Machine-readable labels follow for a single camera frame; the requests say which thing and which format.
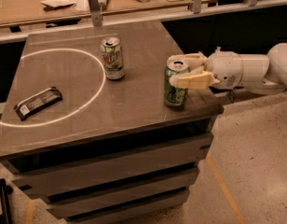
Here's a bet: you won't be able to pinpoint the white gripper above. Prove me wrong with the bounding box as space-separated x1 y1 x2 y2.
168 47 242 90

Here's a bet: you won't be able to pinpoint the green soda can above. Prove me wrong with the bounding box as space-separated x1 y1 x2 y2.
164 60 190 107

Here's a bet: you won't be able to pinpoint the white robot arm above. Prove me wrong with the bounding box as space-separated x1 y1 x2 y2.
167 43 287 95

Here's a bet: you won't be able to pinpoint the white 7up can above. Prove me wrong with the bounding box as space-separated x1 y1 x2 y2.
101 36 124 80

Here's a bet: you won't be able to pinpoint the grey table cabinet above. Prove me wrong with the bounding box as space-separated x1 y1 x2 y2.
0 21 221 224

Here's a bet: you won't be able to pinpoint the white papers on desk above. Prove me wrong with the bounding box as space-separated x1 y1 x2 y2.
41 0 89 11

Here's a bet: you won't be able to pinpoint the black stand bottom left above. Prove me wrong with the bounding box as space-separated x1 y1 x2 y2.
0 178 13 224

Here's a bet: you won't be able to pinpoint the metal rail post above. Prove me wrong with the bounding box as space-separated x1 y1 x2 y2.
88 0 103 27

